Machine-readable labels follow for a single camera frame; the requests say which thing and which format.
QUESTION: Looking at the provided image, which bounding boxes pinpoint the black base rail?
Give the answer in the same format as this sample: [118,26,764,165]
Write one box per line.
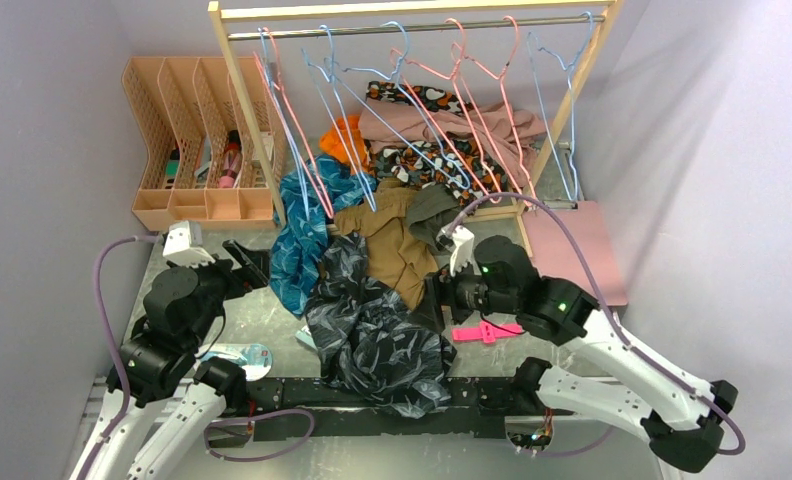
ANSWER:
[220,377,546,439]

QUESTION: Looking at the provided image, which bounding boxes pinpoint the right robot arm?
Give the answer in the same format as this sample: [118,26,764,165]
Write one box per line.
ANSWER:
[421,236,738,473]

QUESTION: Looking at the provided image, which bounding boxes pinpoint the pink plastic clip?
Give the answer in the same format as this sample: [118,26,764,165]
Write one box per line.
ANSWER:
[452,321,525,344]

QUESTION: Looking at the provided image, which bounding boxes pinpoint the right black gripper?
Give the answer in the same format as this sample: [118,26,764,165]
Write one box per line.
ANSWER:
[407,251,518,333]

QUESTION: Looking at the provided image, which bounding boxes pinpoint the pink garment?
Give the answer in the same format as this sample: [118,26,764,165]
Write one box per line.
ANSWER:
[359,100,545,172]

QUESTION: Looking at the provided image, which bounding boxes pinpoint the pink wire hanger middle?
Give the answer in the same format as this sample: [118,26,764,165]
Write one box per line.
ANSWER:
[389,17,503,203]

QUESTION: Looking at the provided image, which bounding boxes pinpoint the peach file organizer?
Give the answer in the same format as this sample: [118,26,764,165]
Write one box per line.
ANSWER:
[122,56,288,231]

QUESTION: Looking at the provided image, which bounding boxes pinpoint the dark leaf print shorts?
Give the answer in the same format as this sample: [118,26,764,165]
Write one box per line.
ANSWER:
[304,233,457,419]

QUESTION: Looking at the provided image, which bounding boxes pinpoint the olive green garment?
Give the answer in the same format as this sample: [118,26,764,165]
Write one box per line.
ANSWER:
[405,184,461,254]

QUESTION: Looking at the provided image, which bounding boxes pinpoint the purple cable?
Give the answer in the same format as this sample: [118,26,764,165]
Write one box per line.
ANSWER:
[445,192,747,457]
[71,235,169,480]

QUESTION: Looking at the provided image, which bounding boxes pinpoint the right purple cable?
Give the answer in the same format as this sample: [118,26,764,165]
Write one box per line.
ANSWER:
[445,192,747,457]

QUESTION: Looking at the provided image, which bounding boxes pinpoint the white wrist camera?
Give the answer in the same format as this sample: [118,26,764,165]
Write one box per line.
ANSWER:
[437,225,475,275]
[162,220,216,268]

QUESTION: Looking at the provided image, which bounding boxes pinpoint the blue wire hanger far left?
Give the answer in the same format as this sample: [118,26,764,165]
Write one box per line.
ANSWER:
[258,27,311,221]

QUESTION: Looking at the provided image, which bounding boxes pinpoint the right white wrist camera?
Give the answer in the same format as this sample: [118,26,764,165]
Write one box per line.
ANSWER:
[437,225,475,275]

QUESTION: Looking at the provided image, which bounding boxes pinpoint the pink wire hanger right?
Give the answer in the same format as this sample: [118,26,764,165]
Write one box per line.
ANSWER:
[447,16,535,194]

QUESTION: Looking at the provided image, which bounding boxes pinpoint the pink wire hanger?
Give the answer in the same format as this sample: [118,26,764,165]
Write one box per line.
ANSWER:
[447,16,535,194]
[257,30,334,219]
[389,17,503,203]

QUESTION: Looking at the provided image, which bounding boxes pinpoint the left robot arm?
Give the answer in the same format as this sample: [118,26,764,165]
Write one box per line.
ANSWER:
[71,237,270,479]

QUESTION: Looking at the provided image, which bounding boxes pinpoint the pink clipboard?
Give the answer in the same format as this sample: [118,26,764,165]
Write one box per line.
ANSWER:
[521,200,629,308]

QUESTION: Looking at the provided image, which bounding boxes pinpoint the red bottle in organizer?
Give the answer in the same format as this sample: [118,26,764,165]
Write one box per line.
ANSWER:
[218,130,243,188]

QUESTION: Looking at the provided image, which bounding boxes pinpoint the blue wire hanger far right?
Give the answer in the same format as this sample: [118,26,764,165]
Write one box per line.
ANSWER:
[527,11,598,202]

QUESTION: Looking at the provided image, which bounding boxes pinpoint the pink wire hanger left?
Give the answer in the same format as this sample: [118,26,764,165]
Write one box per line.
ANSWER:
[257,30,334,219]

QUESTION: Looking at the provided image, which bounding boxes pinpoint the wooden clothes rack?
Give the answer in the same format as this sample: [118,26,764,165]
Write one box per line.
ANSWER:
[207,1,625,256]

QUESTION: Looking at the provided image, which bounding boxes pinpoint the light blue stapler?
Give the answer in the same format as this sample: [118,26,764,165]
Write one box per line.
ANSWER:
[295,326,317,351]

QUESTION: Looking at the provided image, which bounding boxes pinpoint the brown shorts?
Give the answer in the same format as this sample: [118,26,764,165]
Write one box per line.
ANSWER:
[333,179,437,310]

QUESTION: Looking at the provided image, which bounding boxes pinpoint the blue leaf print garment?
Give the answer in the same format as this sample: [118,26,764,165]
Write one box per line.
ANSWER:
[269,154,377,317]

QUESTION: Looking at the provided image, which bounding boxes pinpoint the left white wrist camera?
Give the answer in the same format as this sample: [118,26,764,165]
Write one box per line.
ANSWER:
[162,220,216,268]

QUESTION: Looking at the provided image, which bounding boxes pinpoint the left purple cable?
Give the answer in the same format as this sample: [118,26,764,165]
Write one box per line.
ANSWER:
[71,235,169,480]

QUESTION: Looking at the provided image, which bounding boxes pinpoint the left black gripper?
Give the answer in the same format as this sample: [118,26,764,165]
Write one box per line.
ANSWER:
[168,237,272,346]

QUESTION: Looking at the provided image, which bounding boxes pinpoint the orange black patterned garment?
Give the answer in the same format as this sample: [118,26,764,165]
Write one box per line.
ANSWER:
[363,80,510,205]

